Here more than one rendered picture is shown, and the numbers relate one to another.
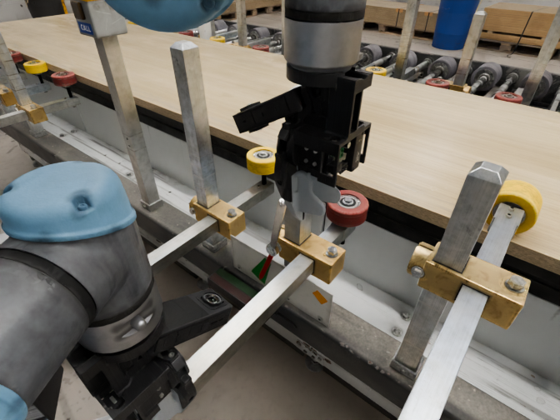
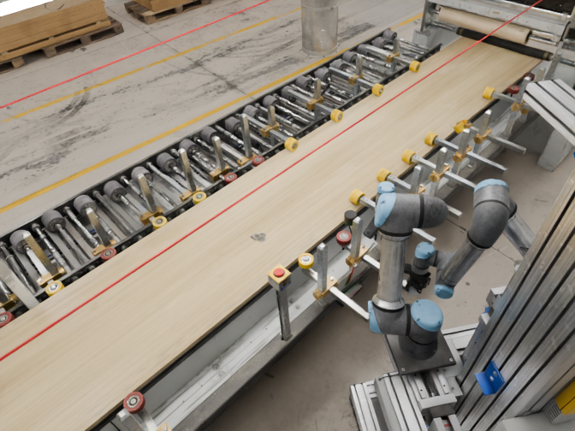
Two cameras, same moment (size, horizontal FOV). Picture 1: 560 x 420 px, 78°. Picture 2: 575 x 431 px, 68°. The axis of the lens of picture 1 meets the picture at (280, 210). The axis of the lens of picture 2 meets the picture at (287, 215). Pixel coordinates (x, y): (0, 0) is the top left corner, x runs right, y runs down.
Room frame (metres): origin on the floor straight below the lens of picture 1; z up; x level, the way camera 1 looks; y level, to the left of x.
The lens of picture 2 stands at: (0.56, 1.37, 2.62)
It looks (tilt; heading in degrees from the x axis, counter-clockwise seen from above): 46 degrees down; 281
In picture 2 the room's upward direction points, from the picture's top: 4 degrees counter-clockwise
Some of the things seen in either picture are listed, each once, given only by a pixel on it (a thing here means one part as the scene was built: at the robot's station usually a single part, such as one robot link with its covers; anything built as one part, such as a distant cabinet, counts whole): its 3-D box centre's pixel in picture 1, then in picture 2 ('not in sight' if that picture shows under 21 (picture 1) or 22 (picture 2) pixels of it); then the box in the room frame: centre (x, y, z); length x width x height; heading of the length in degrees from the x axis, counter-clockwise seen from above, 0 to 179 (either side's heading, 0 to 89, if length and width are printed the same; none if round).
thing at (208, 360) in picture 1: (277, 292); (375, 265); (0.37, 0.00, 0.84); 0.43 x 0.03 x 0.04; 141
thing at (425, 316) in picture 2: not in sight; (423, 320); (0.24, 0.52, 1.21); 0.13 x 0.12 x 0.14; 1
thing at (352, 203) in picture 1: (344, 222); (343, 242); (0.54, -0.13, 0.85); 0.08 x 0.08 x 0.11
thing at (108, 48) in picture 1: (132, 133); (282, 311); (0.80, 0.37, 0.93); 0.05 x 0.05 x 0.45; 51
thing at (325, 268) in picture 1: (307, 250); (356, 256); (0.47, -0.05, 0.85); 0.14 x 0.06 x 0.05; 51
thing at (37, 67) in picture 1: (39, 75); not in sight; (1.51, 1.02, 0.85); 0.08 x 0.08 x 0.11
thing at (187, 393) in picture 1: (176, 382); not in sight; (0.19, 0.12, 0.91); 0.05 x 0.02 x 0.09; 51
